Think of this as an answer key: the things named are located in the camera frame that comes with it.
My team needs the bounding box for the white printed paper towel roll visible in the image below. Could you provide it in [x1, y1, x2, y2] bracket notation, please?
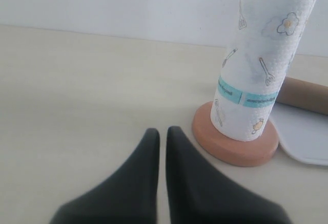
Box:
[211, 0, 316, 141]

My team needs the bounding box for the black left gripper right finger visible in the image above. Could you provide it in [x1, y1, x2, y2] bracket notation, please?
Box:
[166, 126, 292, 223]

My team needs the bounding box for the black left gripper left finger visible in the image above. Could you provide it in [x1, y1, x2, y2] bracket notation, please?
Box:
[50, 128, 160, 223]

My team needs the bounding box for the brown cardboard tube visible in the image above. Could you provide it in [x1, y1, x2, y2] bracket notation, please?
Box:
[276, 77, 327, 115]

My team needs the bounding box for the white rectangular plastic tray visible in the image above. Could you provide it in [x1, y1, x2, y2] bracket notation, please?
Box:
[270, 103, 327, 166]

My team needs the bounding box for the wooden paper towel holder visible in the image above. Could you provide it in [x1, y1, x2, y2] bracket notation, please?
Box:
[192, 102, 279, 167]

